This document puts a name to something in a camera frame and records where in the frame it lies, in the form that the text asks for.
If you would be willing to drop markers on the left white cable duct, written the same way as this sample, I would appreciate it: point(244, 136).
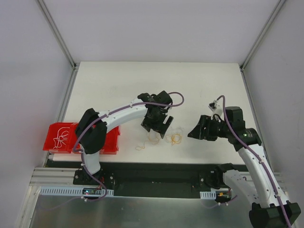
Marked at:
point(75, 191)

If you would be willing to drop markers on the left aluminium frame post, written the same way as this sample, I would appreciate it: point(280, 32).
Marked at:
point(55, 31)

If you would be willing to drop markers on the right aluminium frame post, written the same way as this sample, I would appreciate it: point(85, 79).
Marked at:
point(262, 34)

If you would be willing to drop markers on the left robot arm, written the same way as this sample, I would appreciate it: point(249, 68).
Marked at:
point(93, 127)

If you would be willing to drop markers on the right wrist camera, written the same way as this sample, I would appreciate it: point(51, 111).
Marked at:
point(216, 108)

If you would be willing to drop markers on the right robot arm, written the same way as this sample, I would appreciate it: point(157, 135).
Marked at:
point(268, 205)

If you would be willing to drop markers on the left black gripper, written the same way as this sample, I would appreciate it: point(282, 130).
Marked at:
point(157, 123)

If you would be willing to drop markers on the right white cable duct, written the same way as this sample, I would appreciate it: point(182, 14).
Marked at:
point(208, 195)

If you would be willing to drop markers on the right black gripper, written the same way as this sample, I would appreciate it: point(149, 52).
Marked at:
point(205, 128)

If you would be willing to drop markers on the red plastic bin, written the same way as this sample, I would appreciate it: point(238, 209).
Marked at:
point(61, 138)

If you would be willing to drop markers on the white cable duct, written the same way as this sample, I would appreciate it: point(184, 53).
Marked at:
point(75, 191)
point(208, 195)

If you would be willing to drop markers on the aluminium frame post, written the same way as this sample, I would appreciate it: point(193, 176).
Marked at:
point(262, 34)
point(55, 31)

